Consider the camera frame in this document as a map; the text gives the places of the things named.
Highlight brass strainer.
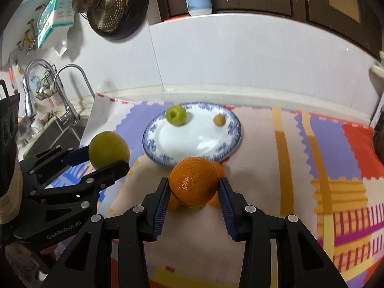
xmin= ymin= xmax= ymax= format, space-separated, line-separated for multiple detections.
xmin=89 ymin=0 xmax=130 ymax=33

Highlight teal white box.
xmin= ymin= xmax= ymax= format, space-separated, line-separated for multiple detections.
xmin=37 ymin=0 xmax=79 ymax=49

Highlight metal wall hooks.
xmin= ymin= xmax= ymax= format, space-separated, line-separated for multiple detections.
xmin=16 ymin=19 xmax=38 ymax=54

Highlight steel kitchen sink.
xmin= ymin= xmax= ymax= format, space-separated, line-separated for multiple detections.
xmin=18 ymin=117 xmax=89 ymax=160

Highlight colourful patterned table mat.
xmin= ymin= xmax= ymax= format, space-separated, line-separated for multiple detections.
xmin=81 ymin=93 xmax=384 ymax=288

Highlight large orange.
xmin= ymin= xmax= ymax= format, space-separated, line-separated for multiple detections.
xmin=169 ymin=156 xmax=219 ymax=207

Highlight blue white porcelain plate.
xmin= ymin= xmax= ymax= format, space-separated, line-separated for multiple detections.
xmin=142 ymin=102 xmax=242 ymax=168

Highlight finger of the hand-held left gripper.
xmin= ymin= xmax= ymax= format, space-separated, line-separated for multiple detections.
xmin=28 ymin=160 xmax=130 ymax=220
xmin=19 ymin=145 xmax=91 ymax=184

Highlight stainless steel pot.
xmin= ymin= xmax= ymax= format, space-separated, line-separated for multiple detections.
xmin=372 ymin=124 xmax=384 ymax=166

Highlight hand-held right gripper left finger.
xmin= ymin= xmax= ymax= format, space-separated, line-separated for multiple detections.
xmin=39 ymin=177 xmax=171 ymax=288

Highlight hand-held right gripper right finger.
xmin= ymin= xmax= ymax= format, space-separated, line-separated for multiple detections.
xmin=218 ymin=176 xmax=350 ymax=288

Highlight yellow-green pear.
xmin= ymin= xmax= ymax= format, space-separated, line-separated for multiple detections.
xmin=88 ymin=131 xmax=130 ymax=171

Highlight chrome pull-down faucet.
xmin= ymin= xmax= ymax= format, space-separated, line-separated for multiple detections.
xmin=23 ymin=59 xmax=81 ymax=124

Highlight green apple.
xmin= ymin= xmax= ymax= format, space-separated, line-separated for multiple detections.
xmin=166 ymin=105 xmax=187 ymax=126

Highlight thin chrome gooseneck faucet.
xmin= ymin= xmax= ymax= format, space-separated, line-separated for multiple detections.
xmin=53 ymin=64 xmax=96 ymax=100

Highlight cream handled pan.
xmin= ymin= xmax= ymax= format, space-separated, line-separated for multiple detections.
xmin=369 ymin=60 xmax=384 ymax=80

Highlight black wire basket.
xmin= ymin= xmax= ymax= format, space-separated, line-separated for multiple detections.
xmin=35 ymin=72 xmax=57 ymax=100

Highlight black frying pan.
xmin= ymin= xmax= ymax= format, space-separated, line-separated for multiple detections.
xmin=87 ymin=0 xmax=150 ymax=41

